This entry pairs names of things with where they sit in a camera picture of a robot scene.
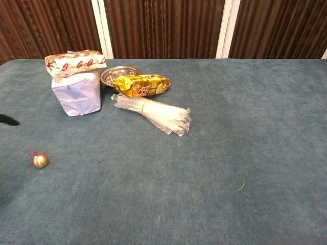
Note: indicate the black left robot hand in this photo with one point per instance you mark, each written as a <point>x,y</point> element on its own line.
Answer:
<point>9,120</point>

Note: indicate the white paper wrapped package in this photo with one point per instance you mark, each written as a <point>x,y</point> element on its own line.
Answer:
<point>76,94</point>

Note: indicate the beige packet with red print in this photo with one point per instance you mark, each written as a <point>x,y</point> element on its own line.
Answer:
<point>74,63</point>

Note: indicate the stainless steel bowl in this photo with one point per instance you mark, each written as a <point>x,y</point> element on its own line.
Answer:
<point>112,74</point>

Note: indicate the yellow rubber band around straws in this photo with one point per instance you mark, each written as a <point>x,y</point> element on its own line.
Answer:
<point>144,106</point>

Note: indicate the yellow snack packet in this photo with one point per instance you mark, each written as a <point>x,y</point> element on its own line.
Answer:
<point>143,85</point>

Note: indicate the bundle of clear plastic bags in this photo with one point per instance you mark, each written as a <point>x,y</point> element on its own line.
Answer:
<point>158,114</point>

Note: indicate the blue-green tablecloth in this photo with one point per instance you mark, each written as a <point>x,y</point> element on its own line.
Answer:
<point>204,153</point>

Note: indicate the thin yellow rubber band piece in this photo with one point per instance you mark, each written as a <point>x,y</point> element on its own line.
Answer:
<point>241,186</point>

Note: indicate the white vertical frame post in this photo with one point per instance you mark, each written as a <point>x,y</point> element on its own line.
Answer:
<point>227,28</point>
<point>102,28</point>
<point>325,54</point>

